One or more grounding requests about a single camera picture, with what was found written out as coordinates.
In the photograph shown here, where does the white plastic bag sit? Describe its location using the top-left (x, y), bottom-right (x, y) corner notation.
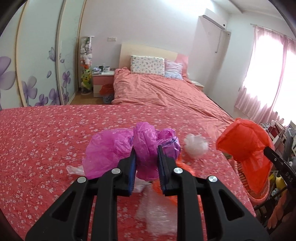
top-left (66, 165), bottom-right (85, 176)

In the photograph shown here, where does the orange plastic bag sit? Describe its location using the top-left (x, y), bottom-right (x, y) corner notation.
top-left (216, 118), bottom-right (274, 194)
top-left (152, 157), bottom-right (193, 206)

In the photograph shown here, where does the clear bubble wrap sheet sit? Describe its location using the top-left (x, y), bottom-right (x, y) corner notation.
top-left (135, 185), bottom-right (177, 237)

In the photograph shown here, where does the magenta plastic bag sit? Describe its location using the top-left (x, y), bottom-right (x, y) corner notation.
top-left (82, 122), bottom-right (181, 181)

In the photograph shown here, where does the white plastic wad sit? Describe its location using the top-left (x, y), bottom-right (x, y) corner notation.
top-left (184, 133), bottom-right (209, 158)

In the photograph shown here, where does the cluttered white shelf unit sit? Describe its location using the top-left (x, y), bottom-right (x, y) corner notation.
top-left (260, 120), bottom-right (295, 165)

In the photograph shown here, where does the red plastic laundry basket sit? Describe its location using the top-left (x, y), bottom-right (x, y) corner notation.
top-left (217, 137), bottom-right (274, 195)

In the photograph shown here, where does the red floral bed quilt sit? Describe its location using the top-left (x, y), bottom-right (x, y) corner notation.
top-left (1, 105), bottom-right (253, 238)

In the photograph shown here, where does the pink window curtain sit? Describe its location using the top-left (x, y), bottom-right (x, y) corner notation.
top-left (234, 26), bottom-right (295, 125)

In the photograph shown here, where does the right bedside nightstand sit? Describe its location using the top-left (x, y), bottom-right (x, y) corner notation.
top-left (190, 80), bottom-right (204, 91)

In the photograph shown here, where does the salmon pink duvet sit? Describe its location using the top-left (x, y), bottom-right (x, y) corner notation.
top-left (112, 67), bottom-right (234, 127)

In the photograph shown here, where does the small red waste bin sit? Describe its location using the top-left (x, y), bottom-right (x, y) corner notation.
top-left (99, 84), bottom-right (114, 104)

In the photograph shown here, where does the pink white nightstand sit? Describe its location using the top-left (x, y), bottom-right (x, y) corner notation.
top-left (92, 71), bottom-right (115, 97)

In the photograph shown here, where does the pink striped pillow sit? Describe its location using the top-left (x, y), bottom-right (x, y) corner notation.
top-left (165, 60), bottom-right (183, 80)

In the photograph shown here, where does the plush toy display tube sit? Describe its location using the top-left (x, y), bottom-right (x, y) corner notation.
top-left (80, 36), bottom-right (94, 95)

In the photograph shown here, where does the white air conditioner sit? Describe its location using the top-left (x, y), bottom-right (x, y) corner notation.
top-left (202, 9), bottom-right (227, 30)

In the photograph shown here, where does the white floral pillow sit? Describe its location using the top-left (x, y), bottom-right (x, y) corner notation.
top-left (130, 55), bottom-right (165, 76)

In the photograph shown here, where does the floral glass wardrobe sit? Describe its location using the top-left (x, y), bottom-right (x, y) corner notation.
top-left (1, 0), bottom-right (85, 109)

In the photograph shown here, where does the beige wooden headboard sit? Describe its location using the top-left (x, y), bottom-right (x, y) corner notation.
top-left (118, 43), bottom-right (189, 75)

